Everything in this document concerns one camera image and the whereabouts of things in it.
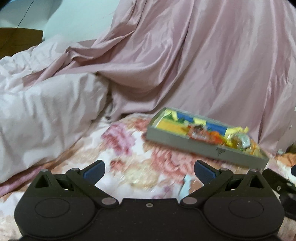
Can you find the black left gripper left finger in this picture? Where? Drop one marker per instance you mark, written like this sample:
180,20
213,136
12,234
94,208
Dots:
74,183

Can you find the floral bed sheet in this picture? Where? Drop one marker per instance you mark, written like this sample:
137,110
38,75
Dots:
135,167

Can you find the grey snack tray box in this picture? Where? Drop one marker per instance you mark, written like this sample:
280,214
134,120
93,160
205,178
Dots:
170,127

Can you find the pale pink quilt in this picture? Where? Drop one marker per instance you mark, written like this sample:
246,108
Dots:
40,119

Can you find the pink satin blanket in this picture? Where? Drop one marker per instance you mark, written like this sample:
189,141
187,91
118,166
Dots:
233,61

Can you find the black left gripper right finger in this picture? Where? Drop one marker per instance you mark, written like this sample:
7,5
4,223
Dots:
223,183

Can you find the red orange snack packet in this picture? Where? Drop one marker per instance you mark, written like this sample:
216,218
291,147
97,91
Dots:
200,133

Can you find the brown wooden furniture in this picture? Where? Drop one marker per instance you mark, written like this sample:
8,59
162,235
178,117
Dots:
14,40

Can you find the sausage in blue packet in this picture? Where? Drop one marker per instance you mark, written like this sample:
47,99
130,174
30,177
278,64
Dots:
190,185

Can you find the yellow green snack packet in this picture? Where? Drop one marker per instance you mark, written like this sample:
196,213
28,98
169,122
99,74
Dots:
231,131

